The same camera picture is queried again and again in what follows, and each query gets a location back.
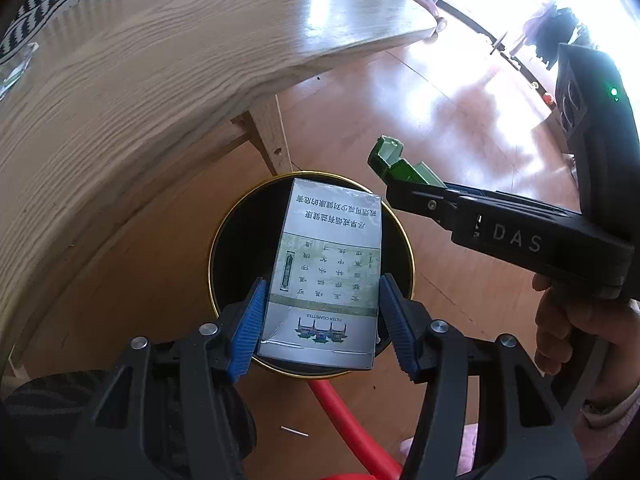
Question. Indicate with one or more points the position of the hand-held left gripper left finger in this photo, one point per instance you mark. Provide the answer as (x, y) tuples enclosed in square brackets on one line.
[(250, 325)]

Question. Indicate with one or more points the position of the dark patterned cloth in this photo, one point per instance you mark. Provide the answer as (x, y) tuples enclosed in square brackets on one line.
[(50, 395)]

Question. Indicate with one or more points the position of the clear plastic wrapper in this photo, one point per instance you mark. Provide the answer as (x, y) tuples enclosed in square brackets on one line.
[(15, 72)]

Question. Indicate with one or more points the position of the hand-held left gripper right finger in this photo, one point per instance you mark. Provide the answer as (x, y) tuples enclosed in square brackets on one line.
[(395, 320)]

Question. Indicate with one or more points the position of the white cigarette box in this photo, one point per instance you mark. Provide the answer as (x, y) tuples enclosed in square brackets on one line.
[(325, 270)]

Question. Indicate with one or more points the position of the black and white striped blanket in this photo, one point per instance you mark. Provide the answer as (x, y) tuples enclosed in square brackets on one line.
[(50, 5)]

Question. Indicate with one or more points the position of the black bin with gold rim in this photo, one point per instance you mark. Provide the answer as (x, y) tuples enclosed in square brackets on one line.
[(240, 240)]

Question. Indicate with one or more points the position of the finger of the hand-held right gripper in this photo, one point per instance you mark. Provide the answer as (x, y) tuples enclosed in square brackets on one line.
[(425, 205), (467, 190)]

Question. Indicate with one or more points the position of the green cigarette box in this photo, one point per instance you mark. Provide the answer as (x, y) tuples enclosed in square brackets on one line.
[(400, 167)]

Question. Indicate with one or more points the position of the small white stick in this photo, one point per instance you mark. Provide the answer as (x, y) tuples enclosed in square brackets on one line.
[(295, 431)]

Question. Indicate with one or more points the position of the wooden table leg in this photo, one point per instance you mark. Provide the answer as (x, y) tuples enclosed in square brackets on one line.
[(267, 130)]

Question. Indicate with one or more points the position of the pink fuzzy slipper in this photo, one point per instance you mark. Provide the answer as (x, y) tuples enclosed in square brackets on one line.
[(465, 452)]

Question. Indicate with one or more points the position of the person's right forearm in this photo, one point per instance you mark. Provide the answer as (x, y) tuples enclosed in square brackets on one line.
[(612, 420)]

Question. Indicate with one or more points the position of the person's right hand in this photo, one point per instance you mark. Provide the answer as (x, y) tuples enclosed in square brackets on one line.
[(552, 325)]

